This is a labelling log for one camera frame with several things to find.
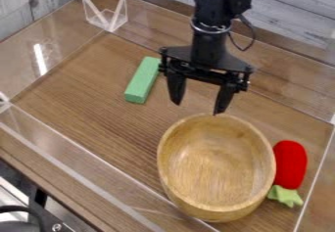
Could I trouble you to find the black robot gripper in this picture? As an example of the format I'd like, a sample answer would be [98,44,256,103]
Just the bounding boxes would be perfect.
[161,30,254,115]

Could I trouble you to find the green rectangular block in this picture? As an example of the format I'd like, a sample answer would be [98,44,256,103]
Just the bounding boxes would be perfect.
[125,57,161,104]

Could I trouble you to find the brown wooden bowl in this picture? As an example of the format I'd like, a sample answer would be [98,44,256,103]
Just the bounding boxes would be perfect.
[158,114,277,223]

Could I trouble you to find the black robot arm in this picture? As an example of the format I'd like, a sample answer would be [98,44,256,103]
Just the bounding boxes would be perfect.
[161,0,254,114]

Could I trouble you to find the red plush strawberry toy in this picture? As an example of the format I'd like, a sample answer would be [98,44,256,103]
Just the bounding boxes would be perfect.
[268,140,308,208]

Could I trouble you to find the black cable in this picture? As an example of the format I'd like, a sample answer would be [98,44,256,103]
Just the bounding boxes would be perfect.
[228,14,257,52]

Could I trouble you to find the clear acrylic corner bracket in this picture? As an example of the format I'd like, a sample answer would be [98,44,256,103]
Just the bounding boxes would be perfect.
[82,0,129,32]

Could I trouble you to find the black metal table bracket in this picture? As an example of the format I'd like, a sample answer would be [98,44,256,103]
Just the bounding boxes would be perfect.
[30,187,77,232]

